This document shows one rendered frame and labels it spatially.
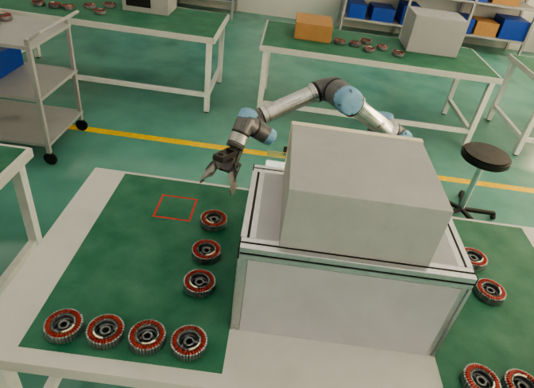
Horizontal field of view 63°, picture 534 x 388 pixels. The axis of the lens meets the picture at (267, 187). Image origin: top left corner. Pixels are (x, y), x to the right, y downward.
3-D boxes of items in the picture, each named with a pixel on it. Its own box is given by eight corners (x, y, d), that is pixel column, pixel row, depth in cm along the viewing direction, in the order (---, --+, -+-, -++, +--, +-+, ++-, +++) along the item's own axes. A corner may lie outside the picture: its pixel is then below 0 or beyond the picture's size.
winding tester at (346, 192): (283, 172, 155) (292, 120, 144) (404, 188, 156) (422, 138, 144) (277, 246, 123) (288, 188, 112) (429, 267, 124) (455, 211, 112)
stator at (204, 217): (210, 211, 190) (210, 205, 188) (231, 222, 186) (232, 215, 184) (195, 225, 181) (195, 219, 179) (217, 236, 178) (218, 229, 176)
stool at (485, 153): (422, 190, 363) (446, 130, 331) (481, 198, 364) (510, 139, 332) (439, 233, 319) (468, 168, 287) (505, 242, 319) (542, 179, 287)
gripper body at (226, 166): (237, 177, 179) (248, 150, 180) (229, 172, 171) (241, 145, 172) (221, 172, 181) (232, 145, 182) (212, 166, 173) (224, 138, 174)
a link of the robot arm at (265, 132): (270, 123, 191) (252, 112, 184) (280, 134, 183) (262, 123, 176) (260, 137, 193) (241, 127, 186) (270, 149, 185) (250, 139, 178)
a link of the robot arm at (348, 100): (400, 126, 223) (334, 72, 190) (419, 138, 212) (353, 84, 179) (385, 145, 226) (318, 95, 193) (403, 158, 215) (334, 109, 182)
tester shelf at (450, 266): (252, 174, 160) (253, 164, 158) (435, 199, 161) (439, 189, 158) (237, 258, 124) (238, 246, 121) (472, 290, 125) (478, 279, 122)
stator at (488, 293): (473, 300, 165) (477, 293, 163) (472, 280, 174) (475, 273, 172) (504, 310, 163) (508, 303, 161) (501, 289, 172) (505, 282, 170)
